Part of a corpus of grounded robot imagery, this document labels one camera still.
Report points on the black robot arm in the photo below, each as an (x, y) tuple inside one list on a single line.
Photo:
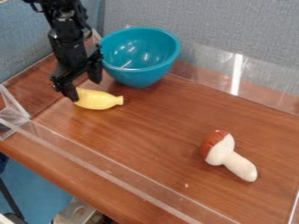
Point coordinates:
[(62, 9)]

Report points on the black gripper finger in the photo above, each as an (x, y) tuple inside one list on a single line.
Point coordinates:
[(95, 70), (70, 91)]

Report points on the brown and white toy mushroom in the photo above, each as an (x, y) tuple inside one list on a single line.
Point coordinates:
[(218, 152)]

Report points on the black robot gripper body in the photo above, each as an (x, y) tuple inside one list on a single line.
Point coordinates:
[(74, 56)]

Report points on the grey metal bracket under table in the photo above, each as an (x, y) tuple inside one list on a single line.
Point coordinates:
[(78, 213)]

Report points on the clear acrylic tray walls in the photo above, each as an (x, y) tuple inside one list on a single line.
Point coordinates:
[(130, 160)]

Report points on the blue plastic bowl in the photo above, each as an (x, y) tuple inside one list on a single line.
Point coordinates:
[(139, 55)]

